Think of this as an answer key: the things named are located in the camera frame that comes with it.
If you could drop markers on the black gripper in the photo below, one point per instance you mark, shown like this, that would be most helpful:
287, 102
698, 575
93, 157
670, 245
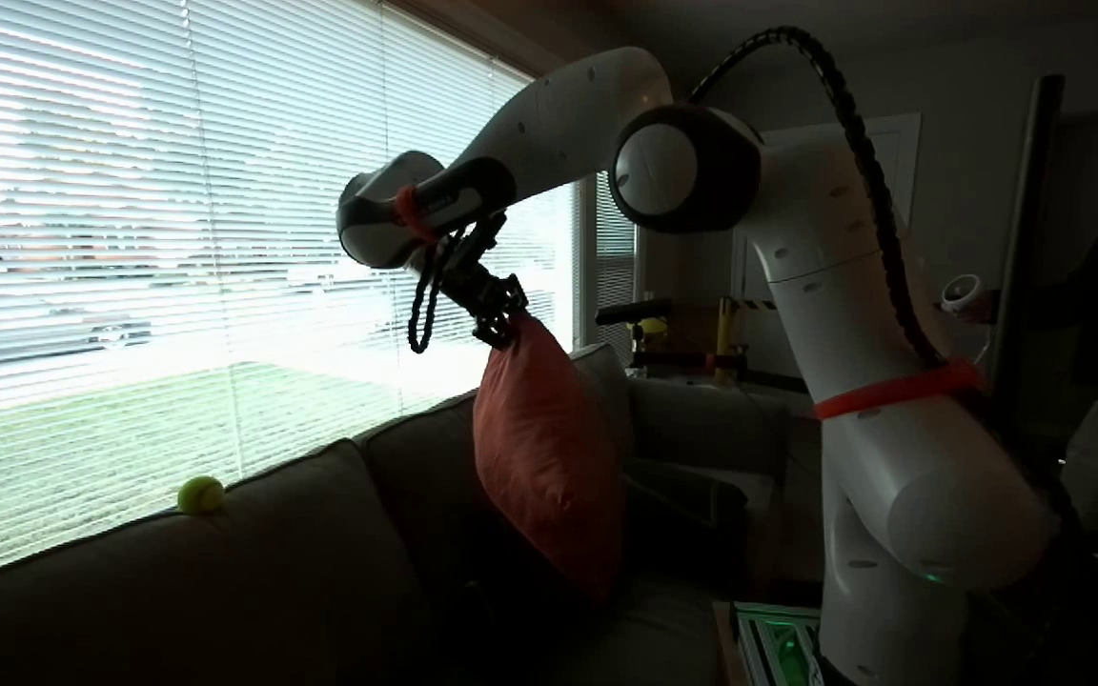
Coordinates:
483, 293

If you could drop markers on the yellow-green tennis ball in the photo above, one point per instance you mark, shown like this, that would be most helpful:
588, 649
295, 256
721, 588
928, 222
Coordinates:
205, 499

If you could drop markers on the white VR controller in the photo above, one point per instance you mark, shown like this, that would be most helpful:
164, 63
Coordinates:
959, 297

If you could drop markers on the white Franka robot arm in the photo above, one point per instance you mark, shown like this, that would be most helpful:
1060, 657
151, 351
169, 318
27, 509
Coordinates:
905, 509

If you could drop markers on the narrow side window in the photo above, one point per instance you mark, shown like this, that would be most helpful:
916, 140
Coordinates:
613, 261

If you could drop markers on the black yellow tool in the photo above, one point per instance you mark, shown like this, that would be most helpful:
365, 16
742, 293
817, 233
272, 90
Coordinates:
630, 311

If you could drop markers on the yellow black caution tape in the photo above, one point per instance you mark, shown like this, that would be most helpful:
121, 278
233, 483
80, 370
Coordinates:
752, 303

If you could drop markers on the grey fabric sofa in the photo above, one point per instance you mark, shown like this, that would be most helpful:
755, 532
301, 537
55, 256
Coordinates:
255, 586

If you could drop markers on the white window blinds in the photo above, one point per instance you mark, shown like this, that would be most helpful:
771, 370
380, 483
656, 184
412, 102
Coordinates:
132, 252

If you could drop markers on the green white box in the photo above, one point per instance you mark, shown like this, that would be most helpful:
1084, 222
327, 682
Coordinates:
778, 641

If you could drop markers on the black upright panel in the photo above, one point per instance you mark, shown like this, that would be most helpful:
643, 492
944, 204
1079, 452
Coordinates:
1029, 191

